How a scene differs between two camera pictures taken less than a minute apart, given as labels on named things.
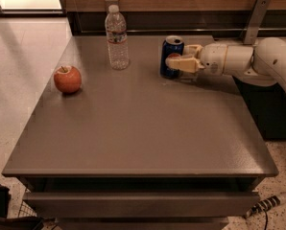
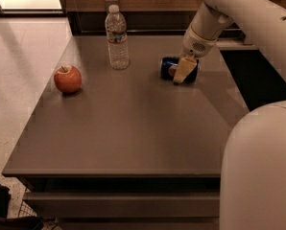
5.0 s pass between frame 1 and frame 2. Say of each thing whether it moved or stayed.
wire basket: stayed
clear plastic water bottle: stayed
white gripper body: moved
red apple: stayed
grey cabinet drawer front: stayed
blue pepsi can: moved
